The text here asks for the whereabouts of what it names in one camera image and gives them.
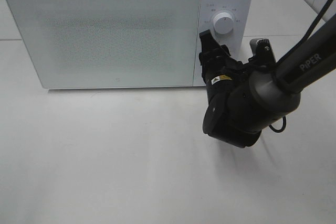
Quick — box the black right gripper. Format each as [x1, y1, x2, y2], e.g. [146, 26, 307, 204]
[199, 29, 248, 98]

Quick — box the white upper power knob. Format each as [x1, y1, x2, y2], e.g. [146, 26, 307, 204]
[213, 11, 234, 35]

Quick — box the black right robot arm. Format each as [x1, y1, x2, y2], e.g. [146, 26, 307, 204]
[199, 18, 335, 148]

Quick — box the white microwave door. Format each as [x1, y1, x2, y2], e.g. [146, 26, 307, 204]
[7, 0, 200, 89]

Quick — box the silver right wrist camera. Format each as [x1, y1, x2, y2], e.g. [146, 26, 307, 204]
[248, 38, 276, 66]

